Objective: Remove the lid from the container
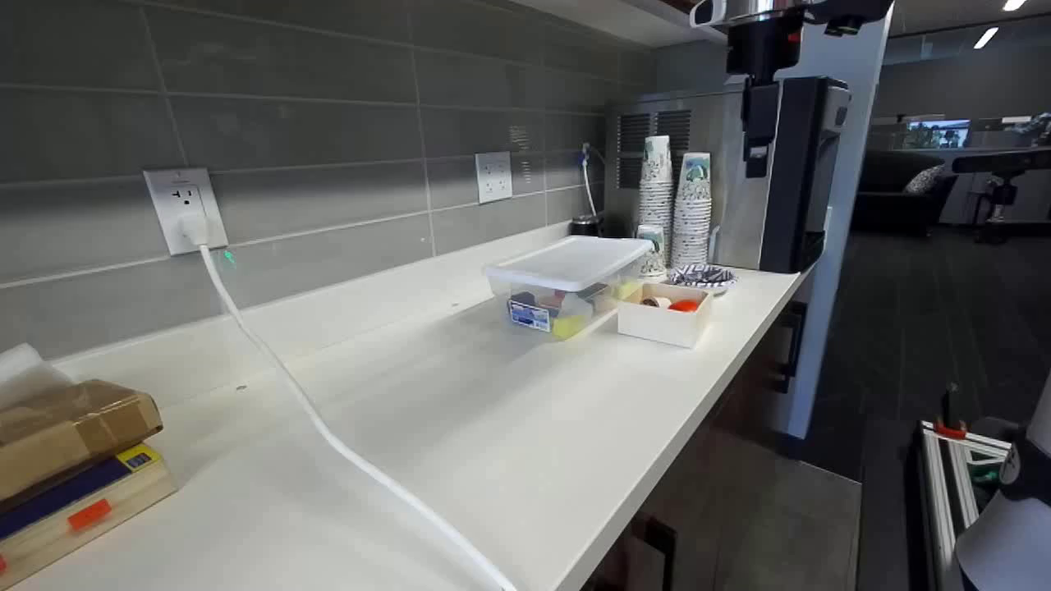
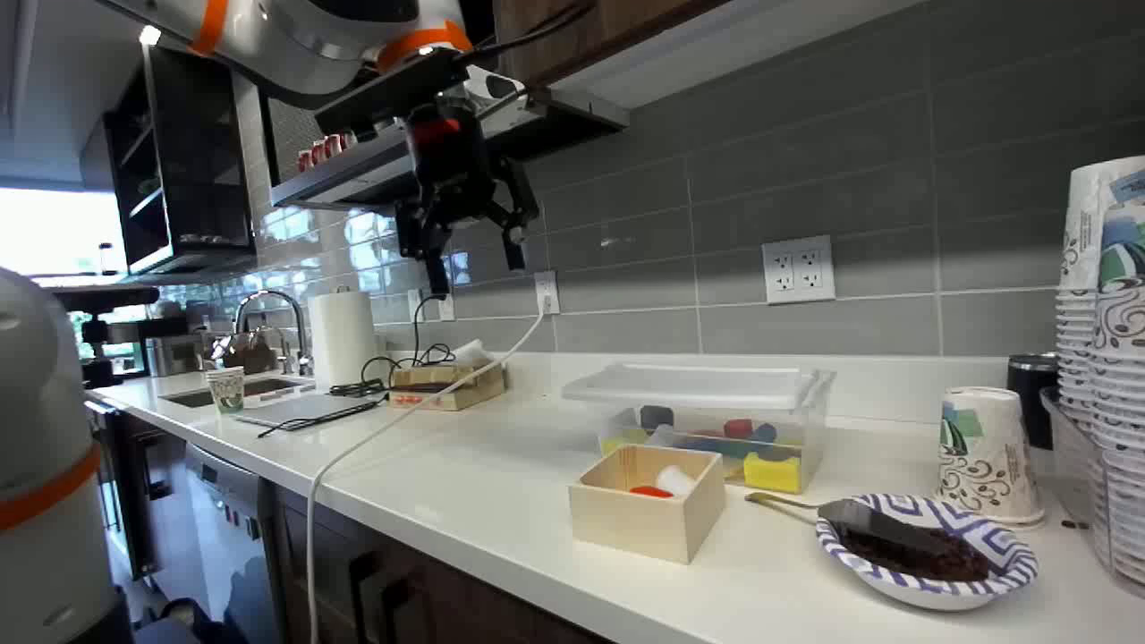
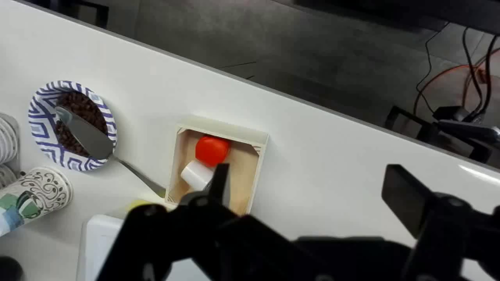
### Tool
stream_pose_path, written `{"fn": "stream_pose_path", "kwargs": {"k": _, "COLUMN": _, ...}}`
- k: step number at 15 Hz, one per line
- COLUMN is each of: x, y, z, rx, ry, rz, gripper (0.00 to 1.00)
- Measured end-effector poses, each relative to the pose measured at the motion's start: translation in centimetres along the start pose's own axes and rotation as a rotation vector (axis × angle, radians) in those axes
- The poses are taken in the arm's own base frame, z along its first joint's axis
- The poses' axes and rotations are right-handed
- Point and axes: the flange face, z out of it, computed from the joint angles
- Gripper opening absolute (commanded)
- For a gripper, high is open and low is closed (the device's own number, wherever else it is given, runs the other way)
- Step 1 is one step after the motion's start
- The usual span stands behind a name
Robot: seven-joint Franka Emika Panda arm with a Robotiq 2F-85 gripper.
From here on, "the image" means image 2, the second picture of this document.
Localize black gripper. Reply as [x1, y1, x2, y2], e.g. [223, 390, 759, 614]
[397, 106, 543, 306]

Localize clear plastic container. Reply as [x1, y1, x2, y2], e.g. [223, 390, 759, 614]
[591, 396, 833, 498]

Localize small outlet with plug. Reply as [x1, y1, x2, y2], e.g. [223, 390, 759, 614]
[531, 270, 561, 321]

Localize thin black tap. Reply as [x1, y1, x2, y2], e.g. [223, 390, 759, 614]
[408, 289, 457, 369]

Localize flat wooden tray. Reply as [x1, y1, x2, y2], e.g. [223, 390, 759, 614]
[388, 354, 515, 414]

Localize grey under-cabinet shelf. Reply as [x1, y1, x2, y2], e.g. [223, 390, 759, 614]
[269, 83, 635, 215]

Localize white paper towel roll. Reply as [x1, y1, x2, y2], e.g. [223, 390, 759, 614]
[303, 289, 378, 390]

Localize red and white mugs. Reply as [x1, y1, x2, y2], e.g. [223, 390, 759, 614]
[295, 130, 363, 174]

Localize chrome sink faucet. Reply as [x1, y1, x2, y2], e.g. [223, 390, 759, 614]
[233, 285, 320, 384]

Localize dark flat tray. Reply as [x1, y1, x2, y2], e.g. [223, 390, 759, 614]
[233, 388, 388, 438]

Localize yellow green block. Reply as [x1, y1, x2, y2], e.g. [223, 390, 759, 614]
[599, 425, 653, 458]

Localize kitchen sink basin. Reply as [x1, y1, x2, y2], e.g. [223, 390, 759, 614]
[160, 372, 310, 410]

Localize small patterned paper cup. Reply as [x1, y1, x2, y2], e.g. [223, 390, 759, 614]
[207, 363, 251, 418]

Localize small white item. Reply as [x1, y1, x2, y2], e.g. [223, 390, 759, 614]
[655, 467, 697, 501]

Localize light wooden box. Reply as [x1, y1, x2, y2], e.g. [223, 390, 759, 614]
[566, 442, 729, 570]

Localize black coffee machine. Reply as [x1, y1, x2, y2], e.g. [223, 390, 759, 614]
[43, 278, 196, 393]

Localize stainless dishwasher front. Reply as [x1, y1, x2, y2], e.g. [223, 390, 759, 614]
[174, 442, 285, 644]

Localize dark brown food piece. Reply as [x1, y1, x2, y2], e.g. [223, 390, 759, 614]
[840, 523, 994, 587]

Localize upturned patterned paper cup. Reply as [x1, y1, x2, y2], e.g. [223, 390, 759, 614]
[933, 384, 1051, 531]

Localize black cylindrical jar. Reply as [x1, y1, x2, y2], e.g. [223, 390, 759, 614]
[1006, 348, 1063, 453]

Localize blue patterned paper plate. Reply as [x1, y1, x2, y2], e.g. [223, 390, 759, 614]
[812, 490, 1043, 614]

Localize tall paper cup stack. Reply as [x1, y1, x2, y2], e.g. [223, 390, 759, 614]
[1051, 154, 1145, 535]
[1087, 174, 1145, 598]

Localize white power cable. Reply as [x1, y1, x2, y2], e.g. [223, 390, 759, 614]
[302, 301, 555, 644]

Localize brown wooden wall cabinet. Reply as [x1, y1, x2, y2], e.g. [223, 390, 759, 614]
[492, 0, 733, 90]

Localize black open wall cabinet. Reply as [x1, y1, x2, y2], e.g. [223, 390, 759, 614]
[99, 44, 261, 284]

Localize white double wall outlet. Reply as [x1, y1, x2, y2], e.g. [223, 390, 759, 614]
[759, 234, 840, 308]

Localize gold handled spoon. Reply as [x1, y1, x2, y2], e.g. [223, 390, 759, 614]
[743, 490, 891, 540]

